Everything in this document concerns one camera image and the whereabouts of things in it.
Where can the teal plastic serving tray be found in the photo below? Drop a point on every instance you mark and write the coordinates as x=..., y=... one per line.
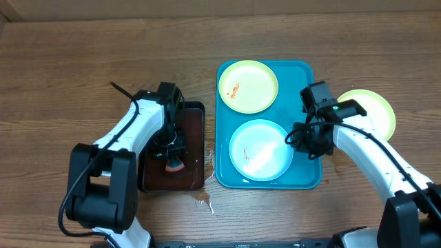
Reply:
x=303, y=173

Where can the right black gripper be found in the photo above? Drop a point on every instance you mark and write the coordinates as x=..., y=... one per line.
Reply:
x=311, y=145

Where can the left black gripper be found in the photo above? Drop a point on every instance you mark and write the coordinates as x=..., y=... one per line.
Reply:
x=182, y=143

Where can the yellow-green plate with sauce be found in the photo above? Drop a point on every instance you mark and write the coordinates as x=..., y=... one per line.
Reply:
x=248, y=87

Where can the green and orange sponge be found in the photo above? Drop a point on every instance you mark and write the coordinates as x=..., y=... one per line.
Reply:
x=174, y=164

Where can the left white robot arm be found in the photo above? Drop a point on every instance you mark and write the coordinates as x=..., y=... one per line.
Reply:
x=102, y=195

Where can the black rectangular wash tray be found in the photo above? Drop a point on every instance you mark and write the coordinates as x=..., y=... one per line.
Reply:
x=151, y=172

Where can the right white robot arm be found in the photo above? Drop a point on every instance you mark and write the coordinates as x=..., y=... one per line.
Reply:
x=411, y=215

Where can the light blue plate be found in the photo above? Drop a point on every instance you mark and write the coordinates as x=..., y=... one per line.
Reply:
x=258, y=151

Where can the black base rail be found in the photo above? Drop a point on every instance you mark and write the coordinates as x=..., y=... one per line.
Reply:
x=304, y=243

